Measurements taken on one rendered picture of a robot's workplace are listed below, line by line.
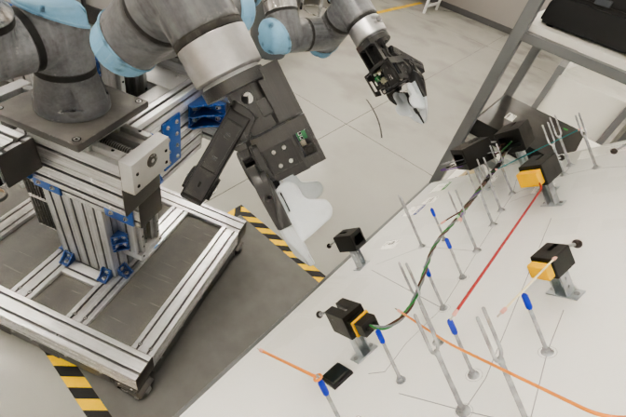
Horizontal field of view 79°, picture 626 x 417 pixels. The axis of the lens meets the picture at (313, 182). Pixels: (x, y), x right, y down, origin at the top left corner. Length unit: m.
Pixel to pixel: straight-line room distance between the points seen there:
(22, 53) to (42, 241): 1.28
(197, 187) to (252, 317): 1.55
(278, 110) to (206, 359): 1.54
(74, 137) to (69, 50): 0.17
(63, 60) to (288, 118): 0.60
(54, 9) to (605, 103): 3.51
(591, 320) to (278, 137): 0.47
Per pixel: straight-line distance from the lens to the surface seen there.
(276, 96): 0.40
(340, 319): 0.64
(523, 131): 1.18
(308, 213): 0.39
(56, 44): 0.89
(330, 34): 0.95
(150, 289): 1.77
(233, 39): 0.39
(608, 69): 1.30
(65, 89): 0.94
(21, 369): 1.97
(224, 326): 1.91
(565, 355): 0.59
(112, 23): 0.48
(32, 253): 2.00
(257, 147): 0.39
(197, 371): 1.83
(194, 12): 0.39
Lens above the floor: 1.69
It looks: 40 degrees down
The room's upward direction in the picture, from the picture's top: 16 degrees clockwise
